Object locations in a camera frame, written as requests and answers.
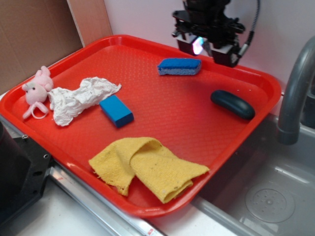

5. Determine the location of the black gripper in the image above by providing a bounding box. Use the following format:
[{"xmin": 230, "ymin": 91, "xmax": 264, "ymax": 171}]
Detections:
[{"xmin": 172, "ymin": 0, "xmax": 245, "ymax": 68}]

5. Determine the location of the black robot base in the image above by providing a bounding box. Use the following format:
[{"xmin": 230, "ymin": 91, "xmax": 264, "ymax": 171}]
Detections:
[{"xmin": 0, "ymin": 124, "xmax": 52, "ymax": 226}]

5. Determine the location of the blue kitchen sponge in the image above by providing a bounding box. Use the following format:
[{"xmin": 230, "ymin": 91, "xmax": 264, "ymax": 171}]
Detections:
[{"xmin": 157, "ymin": 58, "xmax": 202, "ymax": 75}]

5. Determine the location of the dark teal oval case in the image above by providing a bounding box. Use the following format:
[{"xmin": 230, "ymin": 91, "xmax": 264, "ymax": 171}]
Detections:
[{"xmin": 210, "ymin": 90, "xmax": 255, "ymax": 120}]

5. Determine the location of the red plastic tray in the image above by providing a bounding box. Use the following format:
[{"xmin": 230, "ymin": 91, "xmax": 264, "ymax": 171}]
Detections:
[{"xmin": 0, "ymin": 35, "xmax": 281, "ymax": 218}]

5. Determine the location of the grey faucet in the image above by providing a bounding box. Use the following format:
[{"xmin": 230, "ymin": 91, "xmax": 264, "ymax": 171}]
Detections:
[{"xmin": 276, "ymin": 37, "xmax": 315, "ymax": 145}]

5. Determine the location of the blue rectangular block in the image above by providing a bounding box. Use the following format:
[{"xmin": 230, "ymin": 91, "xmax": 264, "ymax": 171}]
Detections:
[{"xmin": 99, "ymin": 95, "xmax": 134, "ymax": 128}]

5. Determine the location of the yellow cloth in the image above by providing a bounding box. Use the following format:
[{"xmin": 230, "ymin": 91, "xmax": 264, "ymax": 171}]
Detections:
[{"xmin": 89, "ymin": 137, "xmax": 209, "ymax": 204}]

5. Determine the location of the grey sink basin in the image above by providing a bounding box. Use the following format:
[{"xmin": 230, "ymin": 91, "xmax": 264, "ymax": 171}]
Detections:
[{"xmin": 192, "ymin": 115, "xmax": 315, "ymax": 236}]

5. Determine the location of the crumpled white paper towel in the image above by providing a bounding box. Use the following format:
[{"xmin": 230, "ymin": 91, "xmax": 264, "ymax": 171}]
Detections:
[{"xmin": 48, "ymin": 77, "xmax": 122, "ymax": 126}]

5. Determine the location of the brown cardboard panel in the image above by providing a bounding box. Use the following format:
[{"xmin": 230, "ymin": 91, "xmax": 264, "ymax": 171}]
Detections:
[{"xmin": 0, "ymin": 0, "xmax": 82, "ymax": 93}]

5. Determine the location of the pink plush toy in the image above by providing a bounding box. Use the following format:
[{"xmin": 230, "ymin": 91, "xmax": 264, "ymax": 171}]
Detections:
[{"xmin": 22, "ymin": 66, "xmax": 54, "ymax": 119}]

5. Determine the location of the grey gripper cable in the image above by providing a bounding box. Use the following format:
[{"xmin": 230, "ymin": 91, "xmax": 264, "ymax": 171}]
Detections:
[{"xmin": 236, "ymin": 0, "xmax": 261, "ymax": 59}]

